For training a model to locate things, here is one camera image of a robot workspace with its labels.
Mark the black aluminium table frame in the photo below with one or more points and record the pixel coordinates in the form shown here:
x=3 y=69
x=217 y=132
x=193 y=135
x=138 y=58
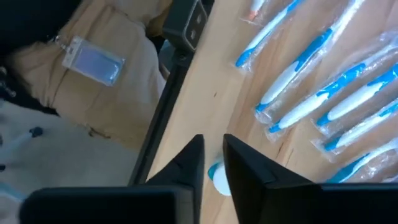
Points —
x=160 y=124

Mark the small teal mouthwash bottle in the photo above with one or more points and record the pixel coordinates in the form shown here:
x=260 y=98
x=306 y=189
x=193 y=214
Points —
x=217 y=180

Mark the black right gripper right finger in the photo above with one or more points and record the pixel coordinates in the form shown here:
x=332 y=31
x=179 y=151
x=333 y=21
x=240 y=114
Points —
x=264 y=193

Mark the person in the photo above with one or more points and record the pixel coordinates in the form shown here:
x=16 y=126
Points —
x=109 y=102

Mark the wrapped orange white toothbrush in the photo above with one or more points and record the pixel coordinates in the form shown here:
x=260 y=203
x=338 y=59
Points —
x=255 y=7

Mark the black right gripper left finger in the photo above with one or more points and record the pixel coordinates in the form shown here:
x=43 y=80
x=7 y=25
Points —
x=183 y=168

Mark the clear plastic id badge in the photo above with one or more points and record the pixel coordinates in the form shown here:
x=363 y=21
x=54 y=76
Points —
x=93 y=60

